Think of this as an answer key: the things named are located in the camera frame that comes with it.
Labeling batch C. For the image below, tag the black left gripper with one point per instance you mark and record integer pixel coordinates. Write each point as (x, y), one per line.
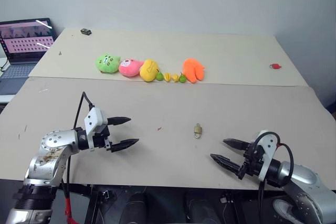
(101, 140)

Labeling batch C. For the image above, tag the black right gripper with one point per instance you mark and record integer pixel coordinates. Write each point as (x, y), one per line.
(252, 161)

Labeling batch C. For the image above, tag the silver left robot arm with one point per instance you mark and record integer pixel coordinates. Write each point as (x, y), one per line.
(57, 140)

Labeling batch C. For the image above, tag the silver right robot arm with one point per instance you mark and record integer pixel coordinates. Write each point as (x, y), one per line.
(309, 179)

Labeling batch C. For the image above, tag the brass padlock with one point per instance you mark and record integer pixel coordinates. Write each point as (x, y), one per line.
(198, 129)

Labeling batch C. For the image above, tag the dark rounded shape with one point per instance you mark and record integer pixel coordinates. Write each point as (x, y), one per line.
(202, 208)

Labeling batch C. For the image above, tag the pink plush toy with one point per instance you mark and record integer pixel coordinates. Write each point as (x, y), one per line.
(129, 68)

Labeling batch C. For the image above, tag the yellow plush toy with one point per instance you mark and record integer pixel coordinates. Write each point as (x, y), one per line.
(148, 71)

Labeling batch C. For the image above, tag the small green toy fruit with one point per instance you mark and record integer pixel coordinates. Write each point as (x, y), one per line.
(182, 78)
(159, 76)

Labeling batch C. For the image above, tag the green plush toy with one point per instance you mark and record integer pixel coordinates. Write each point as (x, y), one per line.
(107, 63)

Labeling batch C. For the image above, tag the small yellow toy starfruit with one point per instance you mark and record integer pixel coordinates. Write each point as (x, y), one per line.
(167, 76)
(175, 78)

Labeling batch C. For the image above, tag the orange plush toy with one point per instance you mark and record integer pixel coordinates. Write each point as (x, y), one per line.
(193, 70)

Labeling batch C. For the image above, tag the red padlock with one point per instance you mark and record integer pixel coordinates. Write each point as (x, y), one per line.
(275, 66)

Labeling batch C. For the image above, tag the small black box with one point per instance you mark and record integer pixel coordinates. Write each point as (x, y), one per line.
(85, 31)

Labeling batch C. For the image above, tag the open laptop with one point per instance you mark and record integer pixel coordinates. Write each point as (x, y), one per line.
(23, 40)

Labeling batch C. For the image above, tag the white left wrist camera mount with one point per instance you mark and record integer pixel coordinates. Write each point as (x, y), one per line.
(94, 117)

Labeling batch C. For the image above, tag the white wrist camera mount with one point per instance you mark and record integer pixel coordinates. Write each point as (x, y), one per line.
(94, 117)
(269, 145)

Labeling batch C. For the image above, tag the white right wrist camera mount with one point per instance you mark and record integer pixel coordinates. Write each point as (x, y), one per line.
(269, 145)

